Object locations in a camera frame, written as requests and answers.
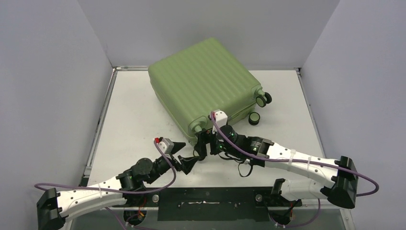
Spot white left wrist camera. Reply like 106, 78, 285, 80
154, 138, 175, 156

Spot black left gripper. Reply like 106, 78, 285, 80
147, 142, 199, 184

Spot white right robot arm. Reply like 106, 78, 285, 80
194, 125, 358, 209

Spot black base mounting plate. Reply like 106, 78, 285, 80
122, 187, 302, 222

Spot green suitcase with blue lining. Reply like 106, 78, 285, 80
148, 37, 272, 145

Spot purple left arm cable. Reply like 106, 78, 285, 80
34, 139, 177, 230

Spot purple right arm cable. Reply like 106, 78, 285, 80
210, 113, 380, 229

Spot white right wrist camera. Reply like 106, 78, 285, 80
209, 110, 228, 127

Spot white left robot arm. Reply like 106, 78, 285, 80
35, 138, 200, 230

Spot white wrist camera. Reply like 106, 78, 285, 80
209, 110, 228, 127
154, 138, 175, 156

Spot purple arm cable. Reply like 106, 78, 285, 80
34, 139, 177, 230
210, 113, 380, 229

